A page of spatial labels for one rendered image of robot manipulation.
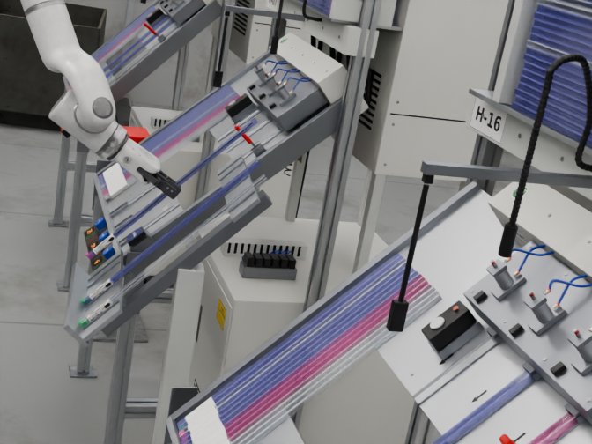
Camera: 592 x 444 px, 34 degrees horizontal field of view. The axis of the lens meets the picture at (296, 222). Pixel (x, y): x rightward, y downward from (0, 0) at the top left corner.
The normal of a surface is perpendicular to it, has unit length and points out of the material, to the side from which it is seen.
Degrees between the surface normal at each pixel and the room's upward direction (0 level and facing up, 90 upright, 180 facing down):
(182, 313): 90
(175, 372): 90
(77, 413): 0
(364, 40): 90
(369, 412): 90
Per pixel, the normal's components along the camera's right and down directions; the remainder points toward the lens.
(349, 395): 0.29, 0.35
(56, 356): 0.17, -0.93
